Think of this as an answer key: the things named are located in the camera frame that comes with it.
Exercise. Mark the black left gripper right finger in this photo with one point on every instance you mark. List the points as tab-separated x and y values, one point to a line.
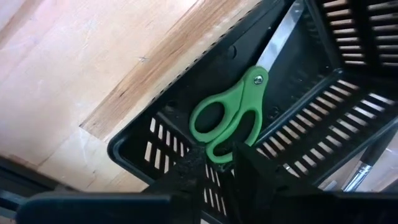
264	193

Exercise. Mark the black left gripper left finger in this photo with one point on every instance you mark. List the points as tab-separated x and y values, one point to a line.
186	174

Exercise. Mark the wide black bristle paintbrush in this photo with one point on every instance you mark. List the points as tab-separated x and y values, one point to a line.
370	155

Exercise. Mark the black slotted plastic basket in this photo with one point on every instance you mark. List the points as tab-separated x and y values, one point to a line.
295	62

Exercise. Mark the black aluminium rig frame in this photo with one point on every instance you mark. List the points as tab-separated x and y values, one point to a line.
18	186

